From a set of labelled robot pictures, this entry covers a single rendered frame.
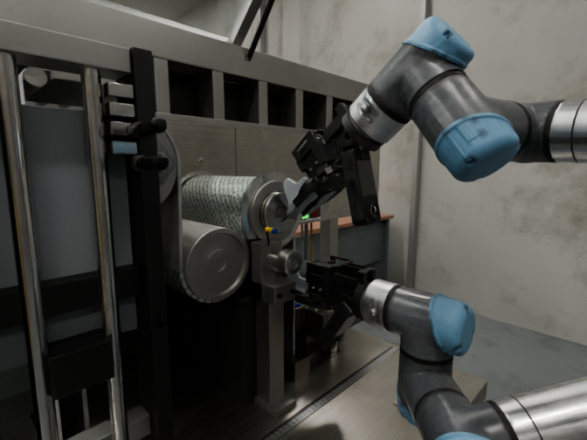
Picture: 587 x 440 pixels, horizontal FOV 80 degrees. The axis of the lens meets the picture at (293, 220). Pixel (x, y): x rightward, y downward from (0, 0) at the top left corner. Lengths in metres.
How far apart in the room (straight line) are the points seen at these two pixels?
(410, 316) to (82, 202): 0.43
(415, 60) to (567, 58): 2.99
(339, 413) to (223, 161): 0.65
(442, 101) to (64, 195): 0.39
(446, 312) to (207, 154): 0.67
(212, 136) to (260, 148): 0.16
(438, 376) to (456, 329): 0.08
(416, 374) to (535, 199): 2.89
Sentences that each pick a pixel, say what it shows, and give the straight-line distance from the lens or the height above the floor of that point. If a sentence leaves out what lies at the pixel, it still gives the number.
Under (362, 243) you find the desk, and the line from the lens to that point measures 3.37.
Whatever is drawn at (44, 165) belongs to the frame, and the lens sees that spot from 0.38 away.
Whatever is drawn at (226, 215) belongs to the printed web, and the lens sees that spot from 0.65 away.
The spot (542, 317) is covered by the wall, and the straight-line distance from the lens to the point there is 3.54.
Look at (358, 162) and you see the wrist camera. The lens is 0.52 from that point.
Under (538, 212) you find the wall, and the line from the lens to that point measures 3.37.
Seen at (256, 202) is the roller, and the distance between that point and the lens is 0.60.
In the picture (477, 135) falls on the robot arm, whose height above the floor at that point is 1.36.
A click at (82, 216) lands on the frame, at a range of 0.39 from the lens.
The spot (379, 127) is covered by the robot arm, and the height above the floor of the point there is 1.38.
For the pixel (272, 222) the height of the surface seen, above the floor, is 1.24.
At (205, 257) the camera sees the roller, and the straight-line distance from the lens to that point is 0.57.
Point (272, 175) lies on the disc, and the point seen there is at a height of 1.32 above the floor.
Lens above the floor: 1.33
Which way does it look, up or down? 9 degrees down
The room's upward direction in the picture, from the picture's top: straight up
